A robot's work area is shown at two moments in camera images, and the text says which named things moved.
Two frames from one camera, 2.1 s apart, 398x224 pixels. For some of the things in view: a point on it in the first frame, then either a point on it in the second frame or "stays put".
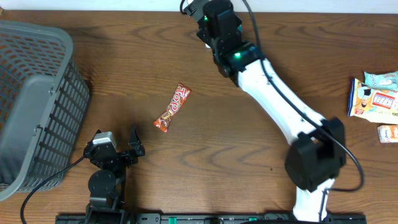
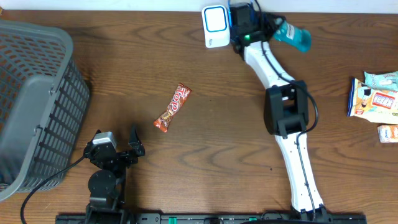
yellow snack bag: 375,105 -> 387,80
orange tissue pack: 388,133 stays put
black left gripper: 134,142 stays put
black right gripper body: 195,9 -> 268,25
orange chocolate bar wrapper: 180,96 stays put
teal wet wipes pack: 388,81 stays put
